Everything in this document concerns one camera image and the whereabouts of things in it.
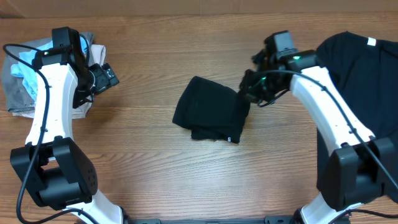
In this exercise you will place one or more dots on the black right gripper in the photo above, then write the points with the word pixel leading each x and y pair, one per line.
pixel 248 91

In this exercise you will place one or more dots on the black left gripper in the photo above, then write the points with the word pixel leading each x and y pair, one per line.
pixel 104 81

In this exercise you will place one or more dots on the black t-shirt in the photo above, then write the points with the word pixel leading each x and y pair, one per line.
pixel 211 111

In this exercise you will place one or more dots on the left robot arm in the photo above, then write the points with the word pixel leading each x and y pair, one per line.
pixel 53 169

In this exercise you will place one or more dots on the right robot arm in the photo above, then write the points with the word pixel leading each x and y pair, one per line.
pixel 359 164

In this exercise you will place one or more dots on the beige folded shirt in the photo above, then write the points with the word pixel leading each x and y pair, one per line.
pixel 97 55

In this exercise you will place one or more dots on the light blue printed t-shirt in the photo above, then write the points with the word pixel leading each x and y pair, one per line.
pixel 29 77

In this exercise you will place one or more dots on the dark navy t-shirt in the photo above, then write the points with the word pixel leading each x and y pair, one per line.
pixel 364 71

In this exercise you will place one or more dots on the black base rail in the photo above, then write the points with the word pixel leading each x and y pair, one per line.
pixel 211 221

